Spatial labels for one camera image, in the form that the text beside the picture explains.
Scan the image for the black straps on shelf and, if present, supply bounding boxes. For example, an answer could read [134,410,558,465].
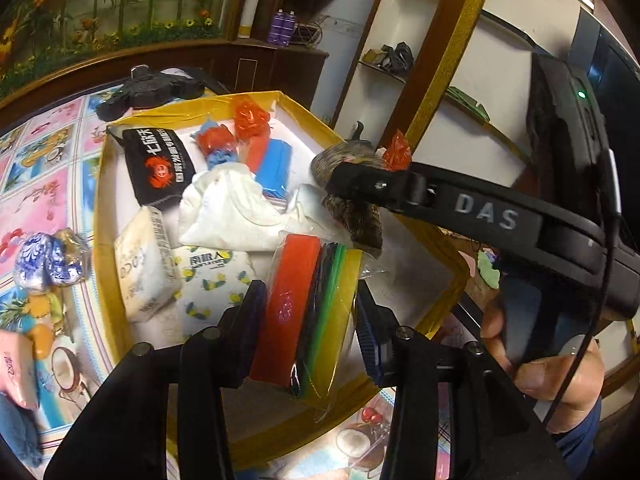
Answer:
[361,40,417,77]

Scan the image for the lemon print tissue pack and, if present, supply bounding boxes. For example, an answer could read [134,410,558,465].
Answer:
[172,246,255,337]

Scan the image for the dark wooden sideboard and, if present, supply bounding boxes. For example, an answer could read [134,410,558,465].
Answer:
[1,39,329,131]

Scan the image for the purple bottle left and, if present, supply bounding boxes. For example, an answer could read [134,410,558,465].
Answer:
[267,9,285,46]

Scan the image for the black star-shaped device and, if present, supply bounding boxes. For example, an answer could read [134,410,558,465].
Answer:
[96,65,205,122]

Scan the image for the blue white patterned bag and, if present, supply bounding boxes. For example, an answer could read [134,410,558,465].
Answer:
[13,228,91,295]

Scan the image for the bag of colourful sponges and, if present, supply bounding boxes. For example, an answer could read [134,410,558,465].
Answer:
[250,233,380,420]

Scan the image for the white cloth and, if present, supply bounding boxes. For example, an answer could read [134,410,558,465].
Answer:
[177,161,352,254]

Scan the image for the purple bottle right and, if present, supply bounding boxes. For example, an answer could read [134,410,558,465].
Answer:
[279,11,296,47]

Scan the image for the blue fluffy cloth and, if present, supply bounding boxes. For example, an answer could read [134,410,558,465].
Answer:
[0,394,42,468]

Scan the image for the blue knitted item red bag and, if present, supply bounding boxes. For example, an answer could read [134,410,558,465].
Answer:
[192,119,238,170]

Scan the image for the red blue sponge pack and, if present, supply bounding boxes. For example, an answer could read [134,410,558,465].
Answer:
[243,136,292,200]

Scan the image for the dark speckled scrubber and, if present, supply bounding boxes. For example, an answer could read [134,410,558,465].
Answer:
[310,140,386,258]

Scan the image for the black snack packet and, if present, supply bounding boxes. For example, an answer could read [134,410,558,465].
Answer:
[110,127,195,211]

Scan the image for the person right hand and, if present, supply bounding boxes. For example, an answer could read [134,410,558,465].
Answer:
[480,301,605,434]

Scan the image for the purple bottle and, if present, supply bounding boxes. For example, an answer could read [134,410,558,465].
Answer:
[267,9,285,46]
[279,11,296,47]

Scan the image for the red plastic bag on cabinet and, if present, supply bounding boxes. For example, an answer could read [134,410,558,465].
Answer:
[382,130,412,171]

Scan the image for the orange plastic bag bundle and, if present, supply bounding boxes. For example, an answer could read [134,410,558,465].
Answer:
[231,96,270,142]

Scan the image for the floral picture panel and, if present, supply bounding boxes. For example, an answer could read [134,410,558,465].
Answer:
[1,0,231,96]

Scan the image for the pink tissue pack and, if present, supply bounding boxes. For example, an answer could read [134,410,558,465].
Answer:
[0,330,39,411]

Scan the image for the white tissue pack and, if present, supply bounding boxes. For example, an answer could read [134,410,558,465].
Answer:
[114,206,181,323]

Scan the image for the yellow-rimmed white foam box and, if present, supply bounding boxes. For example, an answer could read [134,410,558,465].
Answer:
[92,90,471,470]

